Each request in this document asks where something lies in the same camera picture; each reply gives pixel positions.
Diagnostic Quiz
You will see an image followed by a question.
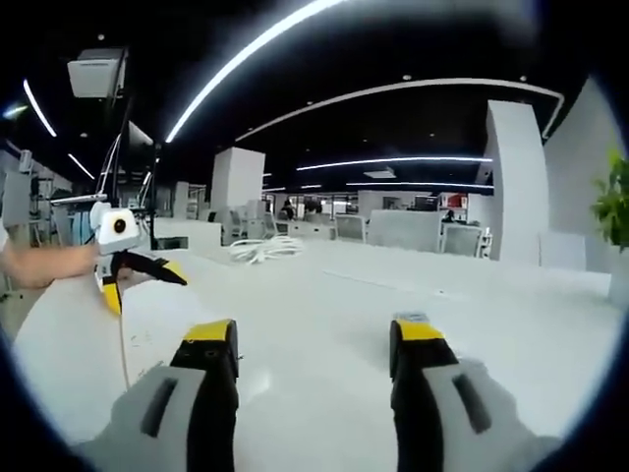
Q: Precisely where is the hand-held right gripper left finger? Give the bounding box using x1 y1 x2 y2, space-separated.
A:
78 318 241 472

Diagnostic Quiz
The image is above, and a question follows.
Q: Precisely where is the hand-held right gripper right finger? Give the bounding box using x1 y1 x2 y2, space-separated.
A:
390 318 561 472

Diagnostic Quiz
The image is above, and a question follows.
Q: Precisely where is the white desk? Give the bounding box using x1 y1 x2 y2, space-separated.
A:
9 240 615 472

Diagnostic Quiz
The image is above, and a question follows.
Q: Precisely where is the ceiling light strip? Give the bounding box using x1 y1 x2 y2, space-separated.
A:
346 181 495 191
297 155 492 172

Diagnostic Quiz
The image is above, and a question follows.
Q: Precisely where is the white ceiling air conditioner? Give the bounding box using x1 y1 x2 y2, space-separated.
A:
66 46 130 99

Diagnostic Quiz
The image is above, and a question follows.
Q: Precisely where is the grey office chair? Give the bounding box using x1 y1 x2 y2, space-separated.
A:
444 223 483 255
336 213 368 242

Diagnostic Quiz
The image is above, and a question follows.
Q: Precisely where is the white office partition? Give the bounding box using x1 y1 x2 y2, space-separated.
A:
368 209 443 252

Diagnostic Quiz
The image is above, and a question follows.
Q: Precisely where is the long curved ceiling light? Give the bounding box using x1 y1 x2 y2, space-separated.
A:
164 0 345 144

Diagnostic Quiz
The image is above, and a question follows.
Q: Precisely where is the potted green plant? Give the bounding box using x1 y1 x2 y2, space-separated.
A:
591 148 629 306

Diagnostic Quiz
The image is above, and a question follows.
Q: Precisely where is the pale gripper cable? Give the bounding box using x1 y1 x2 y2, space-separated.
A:
116 309 133 389

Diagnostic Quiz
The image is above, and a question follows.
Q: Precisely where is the coiled white cable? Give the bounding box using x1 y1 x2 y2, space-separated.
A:
228 234 304 266

